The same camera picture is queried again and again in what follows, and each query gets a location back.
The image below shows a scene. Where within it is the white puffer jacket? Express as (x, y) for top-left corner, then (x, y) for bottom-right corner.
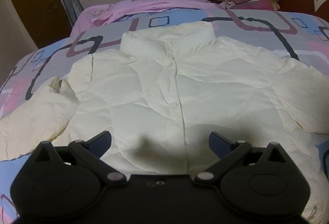
(1, 22), (328, 223)

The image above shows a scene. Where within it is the pink blanket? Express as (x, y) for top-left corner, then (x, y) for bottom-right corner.
(70, 0), (225, 36)

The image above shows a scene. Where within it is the patterned bed sheet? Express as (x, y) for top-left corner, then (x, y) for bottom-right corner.
(0, 6), (329, 224)

